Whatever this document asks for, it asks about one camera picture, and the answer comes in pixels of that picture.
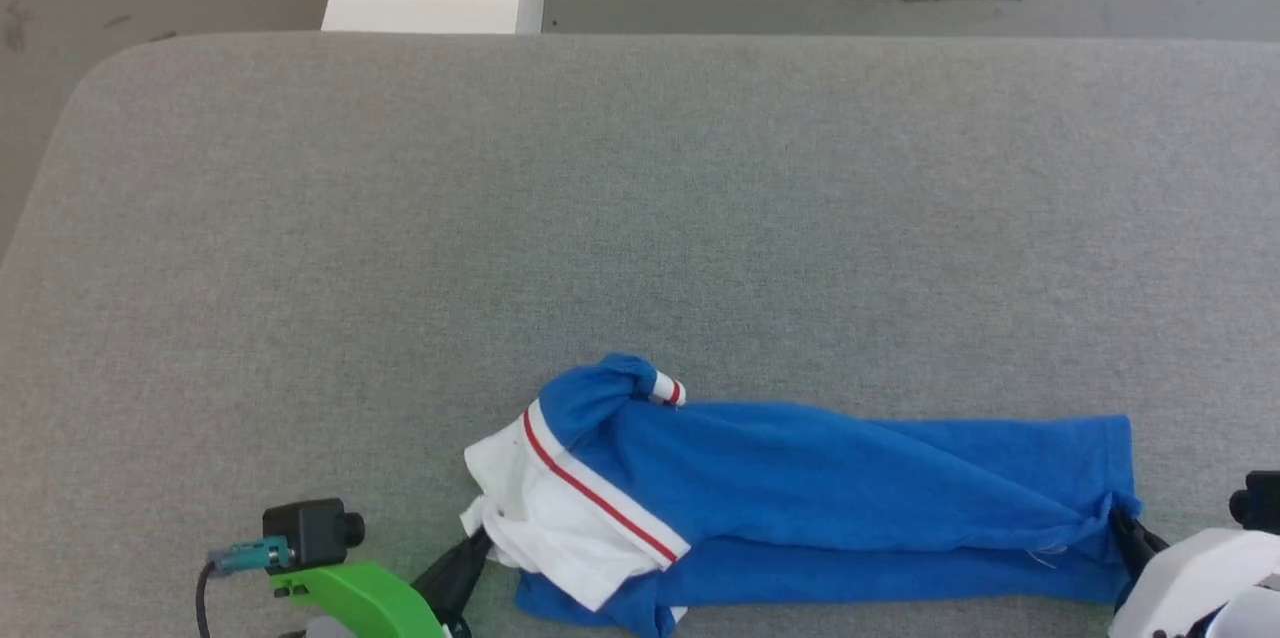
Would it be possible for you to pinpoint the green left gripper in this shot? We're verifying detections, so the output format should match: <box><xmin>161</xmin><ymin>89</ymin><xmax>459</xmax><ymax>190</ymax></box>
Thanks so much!
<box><xmin>270</xmin><ymin>528</ymin><xmax>493</xmax><ymax>638</ymax></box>

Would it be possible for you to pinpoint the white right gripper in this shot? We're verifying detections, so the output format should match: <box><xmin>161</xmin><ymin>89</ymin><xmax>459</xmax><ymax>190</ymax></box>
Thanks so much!
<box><xmin>1108</xmin><ymin>508</ymin><xmax>1280</xmax><ymax>638</ymax></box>

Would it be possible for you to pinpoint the blue white-sleeved T-shirt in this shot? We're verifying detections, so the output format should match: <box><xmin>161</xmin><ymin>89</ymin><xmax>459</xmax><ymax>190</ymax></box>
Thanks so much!
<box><xmin>460</xmin><ymin>353</ymin><xmax>1144</xmax><ymax>638</ymax></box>

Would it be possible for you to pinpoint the teal cable connector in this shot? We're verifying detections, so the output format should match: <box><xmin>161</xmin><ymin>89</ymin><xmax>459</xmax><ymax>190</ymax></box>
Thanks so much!
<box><xmin>207</xmin><ymin>536</ymin><xmax>294</xmax><ymax>577</ymax></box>

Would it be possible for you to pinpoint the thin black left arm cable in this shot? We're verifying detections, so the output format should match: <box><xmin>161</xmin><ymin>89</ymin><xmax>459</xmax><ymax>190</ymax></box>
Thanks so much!
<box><xmin>194</xmin><ymin>563</ymin><xmax>219</xmax><ymax>638</ymax></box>

